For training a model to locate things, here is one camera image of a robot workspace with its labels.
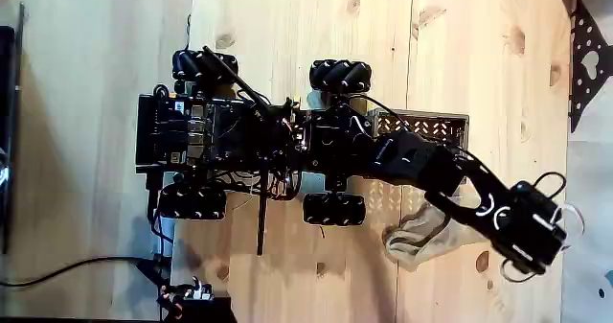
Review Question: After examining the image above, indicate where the beige sock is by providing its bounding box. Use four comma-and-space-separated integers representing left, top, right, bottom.
382, 199, 488, 273

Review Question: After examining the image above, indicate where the perforated plastic basket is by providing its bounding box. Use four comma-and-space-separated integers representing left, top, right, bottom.
367, 108, 471, 186

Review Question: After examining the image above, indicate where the black mecanum wheel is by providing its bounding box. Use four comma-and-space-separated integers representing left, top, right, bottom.
303, 192, 368, 227
171, 49, 239, 86
309, 58, 374, 95
157, 183, 228, 221

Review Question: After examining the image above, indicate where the black antenna rod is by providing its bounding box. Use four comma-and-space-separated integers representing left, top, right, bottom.
202, 45, 275, 119
257, 167, 268, 257

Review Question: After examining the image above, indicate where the black electronic device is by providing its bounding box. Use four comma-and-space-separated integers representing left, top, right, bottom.
156, 275, 237, 323

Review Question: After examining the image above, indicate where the black mobile base chassis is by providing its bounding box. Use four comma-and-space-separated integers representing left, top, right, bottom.
135, 85, 307, 203

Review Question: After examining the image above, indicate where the dark panel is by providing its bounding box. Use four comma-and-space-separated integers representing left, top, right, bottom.
0, 1, 26, 255

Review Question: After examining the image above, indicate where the black oval camera box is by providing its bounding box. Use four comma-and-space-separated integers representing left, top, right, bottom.
510, 180, 560, 215

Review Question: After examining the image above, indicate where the black perforated metal bracket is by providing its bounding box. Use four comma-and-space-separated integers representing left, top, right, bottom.
568, 0, 613, 133

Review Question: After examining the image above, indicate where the black power cable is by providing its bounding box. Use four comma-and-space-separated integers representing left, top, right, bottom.
0, 255, 162, 288

